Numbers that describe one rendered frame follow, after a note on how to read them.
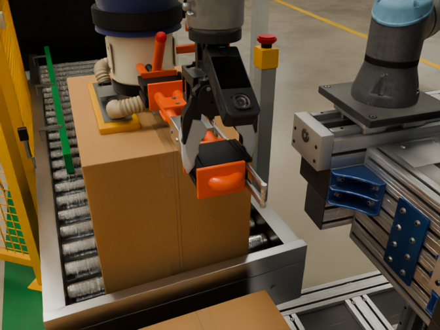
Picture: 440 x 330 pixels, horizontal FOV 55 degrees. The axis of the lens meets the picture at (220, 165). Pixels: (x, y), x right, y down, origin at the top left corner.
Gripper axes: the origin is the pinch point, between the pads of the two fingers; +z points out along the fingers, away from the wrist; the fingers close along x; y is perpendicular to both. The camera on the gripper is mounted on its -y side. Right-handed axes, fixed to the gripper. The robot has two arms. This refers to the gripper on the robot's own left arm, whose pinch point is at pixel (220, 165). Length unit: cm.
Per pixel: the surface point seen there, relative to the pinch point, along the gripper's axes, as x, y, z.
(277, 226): -32, 37, 48
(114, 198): 14.5, 30.1, 22.7
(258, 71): -45, 83, 16
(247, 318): -12, 12, 54
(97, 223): 19.1, 30.1, 28.6
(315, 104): -174, 239, 107
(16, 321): 56, 83, 108
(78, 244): 25, 55, 53
